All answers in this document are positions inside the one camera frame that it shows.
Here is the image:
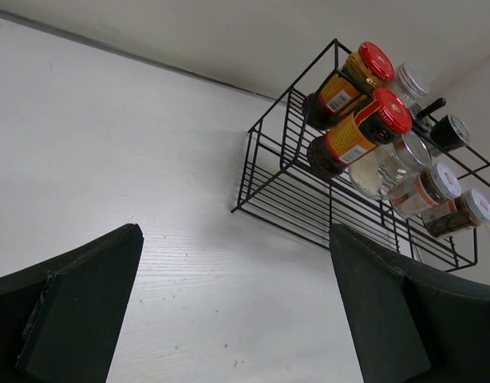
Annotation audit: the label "black wire rack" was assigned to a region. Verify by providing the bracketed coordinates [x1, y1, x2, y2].
[232, 39, 488, 272]

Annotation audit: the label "labelled lid pink jar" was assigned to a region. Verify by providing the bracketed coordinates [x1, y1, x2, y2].
[421, 188, 490, 239]

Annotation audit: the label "clear glass jar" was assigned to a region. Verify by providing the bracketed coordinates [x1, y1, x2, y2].
[348, 132, 433, 200]

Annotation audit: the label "silver lid white bottle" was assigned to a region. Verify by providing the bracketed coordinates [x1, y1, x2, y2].
[385, 62, 430, 109]

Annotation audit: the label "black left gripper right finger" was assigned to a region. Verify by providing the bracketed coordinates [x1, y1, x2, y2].
[330, 223, 490, 382]

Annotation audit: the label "black knob lid grinder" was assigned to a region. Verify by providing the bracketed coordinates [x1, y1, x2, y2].
[409, 97, 447, 136]

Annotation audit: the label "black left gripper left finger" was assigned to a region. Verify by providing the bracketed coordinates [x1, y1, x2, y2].
[0, 223, 144, 382]

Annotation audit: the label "red lid sauce jar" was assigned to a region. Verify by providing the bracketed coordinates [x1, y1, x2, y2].
[302, 41, 395, 131]
[306, 88, 413, 180]

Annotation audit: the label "labelled lid brown jar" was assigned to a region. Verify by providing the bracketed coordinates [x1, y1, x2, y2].
[389, 162, 462, 219]

